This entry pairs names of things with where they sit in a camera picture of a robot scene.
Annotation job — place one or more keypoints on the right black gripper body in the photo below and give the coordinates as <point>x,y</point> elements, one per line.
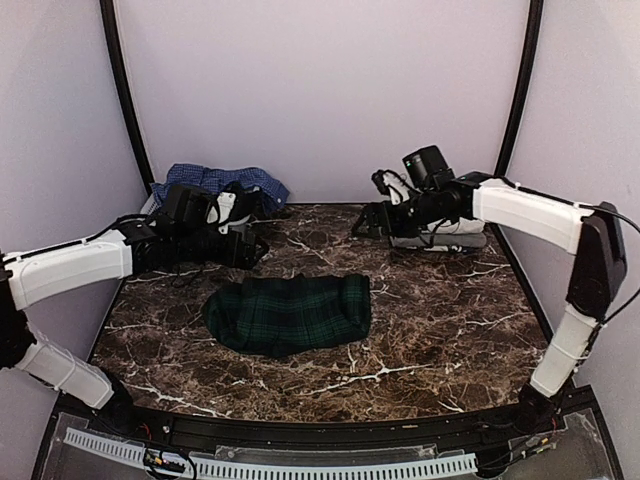
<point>409,222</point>

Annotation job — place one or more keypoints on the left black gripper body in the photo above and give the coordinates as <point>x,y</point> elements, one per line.
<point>230,256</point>

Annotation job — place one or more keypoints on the dark green plaid garment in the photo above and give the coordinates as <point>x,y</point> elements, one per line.
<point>277,317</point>

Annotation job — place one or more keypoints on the white and green raglan shirt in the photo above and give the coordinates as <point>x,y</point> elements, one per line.
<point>461,227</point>

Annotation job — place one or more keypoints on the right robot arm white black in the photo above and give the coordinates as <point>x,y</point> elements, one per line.
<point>590,233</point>

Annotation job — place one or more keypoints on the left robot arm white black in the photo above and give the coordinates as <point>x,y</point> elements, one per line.
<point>132,245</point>

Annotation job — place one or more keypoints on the white perforated laundry basket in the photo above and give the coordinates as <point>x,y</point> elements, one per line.
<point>149,206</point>

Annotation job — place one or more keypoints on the folded grey polo shirt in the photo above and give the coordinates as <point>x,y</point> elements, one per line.
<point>442,242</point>

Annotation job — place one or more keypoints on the blue checkered shirt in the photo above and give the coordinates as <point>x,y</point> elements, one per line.
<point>274,194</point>

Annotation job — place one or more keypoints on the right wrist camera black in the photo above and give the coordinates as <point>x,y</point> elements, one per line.
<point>428,169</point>

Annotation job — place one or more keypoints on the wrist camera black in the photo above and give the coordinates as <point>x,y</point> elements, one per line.
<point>186,205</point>
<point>428,169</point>

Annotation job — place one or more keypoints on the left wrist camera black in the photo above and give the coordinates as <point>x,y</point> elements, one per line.
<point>186,205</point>

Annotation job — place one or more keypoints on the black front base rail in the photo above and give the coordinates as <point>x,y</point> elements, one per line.
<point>476,431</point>

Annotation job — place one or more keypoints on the white slotted cable duct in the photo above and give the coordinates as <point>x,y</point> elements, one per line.
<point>253,463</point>

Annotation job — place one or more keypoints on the right black frame post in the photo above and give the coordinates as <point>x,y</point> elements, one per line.
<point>521,89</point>

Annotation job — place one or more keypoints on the black frame post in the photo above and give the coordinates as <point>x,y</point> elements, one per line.
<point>521,89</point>
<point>124,94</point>

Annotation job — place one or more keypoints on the left black frame post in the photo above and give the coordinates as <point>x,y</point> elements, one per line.
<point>124,94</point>

